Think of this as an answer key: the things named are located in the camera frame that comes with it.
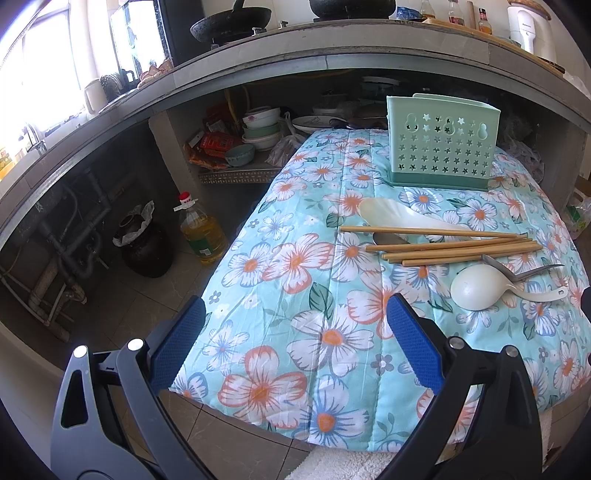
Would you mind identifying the black wok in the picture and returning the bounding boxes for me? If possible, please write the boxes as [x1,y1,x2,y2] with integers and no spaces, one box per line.
[189,0,271,44]

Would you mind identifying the white kitchen appliance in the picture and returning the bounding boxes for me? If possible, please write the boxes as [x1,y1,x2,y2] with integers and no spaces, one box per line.
[507,0,556,62]

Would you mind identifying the bamboo chopstick one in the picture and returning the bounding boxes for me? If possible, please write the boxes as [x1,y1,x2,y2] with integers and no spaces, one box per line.
[339,225,526,238]

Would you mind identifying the white round ladle spoon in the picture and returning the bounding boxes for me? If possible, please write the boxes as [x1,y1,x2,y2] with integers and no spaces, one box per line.
[450,264,568,311]

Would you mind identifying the black trash bin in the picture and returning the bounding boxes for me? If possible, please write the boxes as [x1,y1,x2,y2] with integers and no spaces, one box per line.
[112,200,174,278]

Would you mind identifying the bamboo chopstick three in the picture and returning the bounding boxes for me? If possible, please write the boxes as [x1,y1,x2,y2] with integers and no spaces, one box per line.
[382,241,542,262]

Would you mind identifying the cooking oil bottle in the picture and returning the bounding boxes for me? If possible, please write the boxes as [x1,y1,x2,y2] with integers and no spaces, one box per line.
[173,191,228,265]

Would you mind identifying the stacked white bowls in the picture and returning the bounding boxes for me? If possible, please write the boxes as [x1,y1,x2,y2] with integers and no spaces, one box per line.
[242,107,281,151]

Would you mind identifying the green plastic utensil holder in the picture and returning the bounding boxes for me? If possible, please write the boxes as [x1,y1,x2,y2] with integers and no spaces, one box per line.
[387,93,501,191]

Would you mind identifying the large black stock pot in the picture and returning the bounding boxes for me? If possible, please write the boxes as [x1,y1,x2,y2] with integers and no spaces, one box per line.
[310,0,397,20]

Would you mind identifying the metal spoon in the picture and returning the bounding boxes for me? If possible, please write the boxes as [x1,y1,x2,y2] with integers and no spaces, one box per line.
[481,255,563,283]

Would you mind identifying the floral blue quilt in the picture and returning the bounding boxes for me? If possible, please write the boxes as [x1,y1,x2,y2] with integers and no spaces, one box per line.
[171,130,590,452]

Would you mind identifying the bamboo chopstick four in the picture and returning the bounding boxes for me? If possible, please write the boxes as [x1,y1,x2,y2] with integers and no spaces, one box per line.
[401,252,514,267]

